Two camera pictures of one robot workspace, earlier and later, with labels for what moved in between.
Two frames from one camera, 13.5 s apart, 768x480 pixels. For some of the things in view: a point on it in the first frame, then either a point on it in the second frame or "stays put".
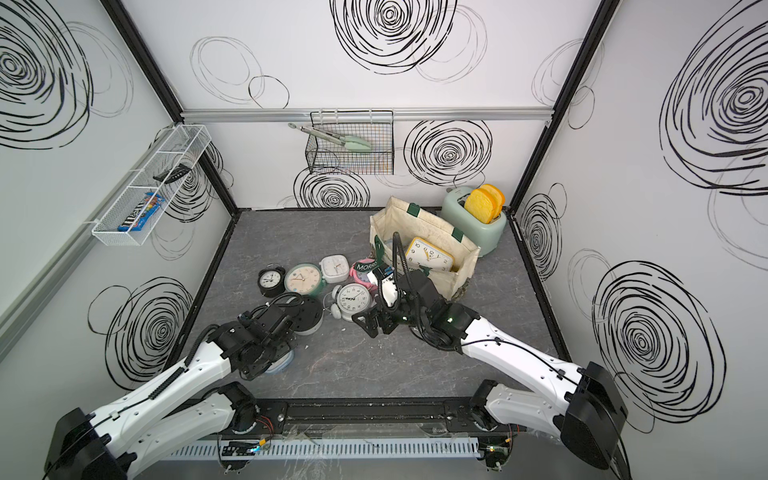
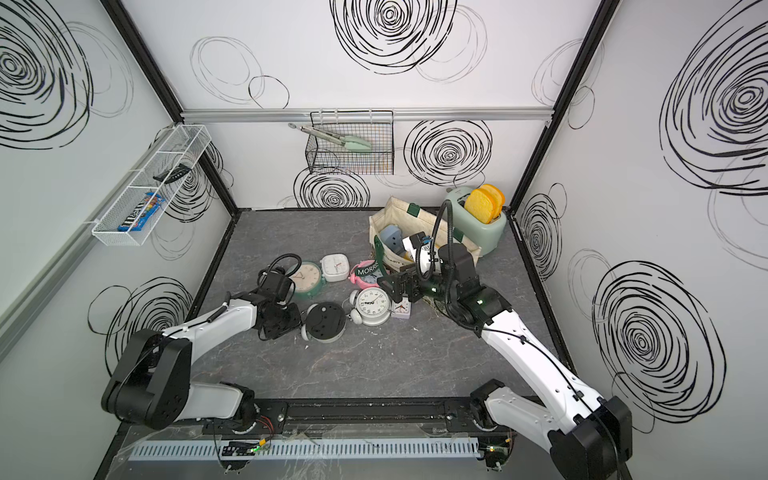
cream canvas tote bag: (413, 222) stays put
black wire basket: (374, 126) stays put
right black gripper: (372, 326) to (399, 292)
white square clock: (335, 268) stays put
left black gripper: (286, 346) to (296, 320)
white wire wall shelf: (137, 209) stays put
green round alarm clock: (304, 279) stays put
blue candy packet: (140, 215) stays put
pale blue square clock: (280, 364) to (391, 235)
